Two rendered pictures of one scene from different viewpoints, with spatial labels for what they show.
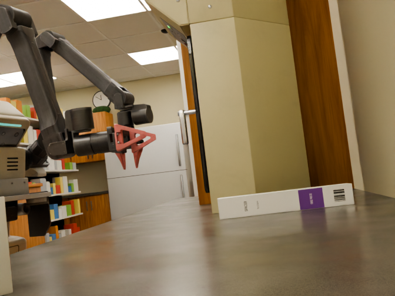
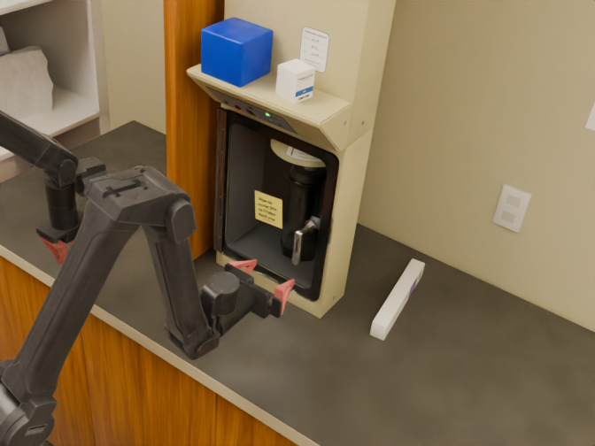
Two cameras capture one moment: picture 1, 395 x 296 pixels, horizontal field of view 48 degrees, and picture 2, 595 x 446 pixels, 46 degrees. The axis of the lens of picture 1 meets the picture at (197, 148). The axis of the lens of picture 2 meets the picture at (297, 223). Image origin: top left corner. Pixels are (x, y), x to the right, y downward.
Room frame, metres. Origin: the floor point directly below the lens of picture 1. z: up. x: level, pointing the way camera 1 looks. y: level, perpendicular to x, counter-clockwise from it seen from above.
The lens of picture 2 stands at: (0.70, 1.14, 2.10)
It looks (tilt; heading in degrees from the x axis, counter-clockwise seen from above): 36 degrees down; 292
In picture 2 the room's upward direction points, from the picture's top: 7 degrees clockwise
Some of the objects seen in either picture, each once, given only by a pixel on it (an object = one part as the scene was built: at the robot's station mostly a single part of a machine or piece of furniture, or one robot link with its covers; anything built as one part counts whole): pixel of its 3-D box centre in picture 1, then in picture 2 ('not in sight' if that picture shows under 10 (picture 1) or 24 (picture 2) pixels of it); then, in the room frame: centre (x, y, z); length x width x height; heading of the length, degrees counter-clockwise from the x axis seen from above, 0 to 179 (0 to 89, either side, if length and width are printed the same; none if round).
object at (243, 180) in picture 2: (206, 118); (271, 209); (1.23, -0.03, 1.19); 0.30 x 0.01 x 0.40; 171
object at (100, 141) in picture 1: (107, 141); (239, 301); (1.16, 0.23, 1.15); 0.10 x 0.07 x 0.07; 171
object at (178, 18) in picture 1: (177, 28); (266, 108); (1.24, 0.02, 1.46); 0.32 x 0.11 x 0.10; 171
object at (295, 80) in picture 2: not in sight; (295, 80); (1.18, 0.02, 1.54); 0.05 x 0.05 x 0.06; 71
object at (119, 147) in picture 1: (129, 137); (274, 290); (1.12, 0.17, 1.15); 0.09 x 0.07 x 0.07; 81
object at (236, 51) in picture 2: not in sight; (236, 51); (1.32, 0.00, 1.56); 0.10 x 0.10 x 0.09; 81
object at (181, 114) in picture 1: (189, 125); (302, 242); (1.13, 0.01, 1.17); 0.05 x 0.03 x 0.10; 81
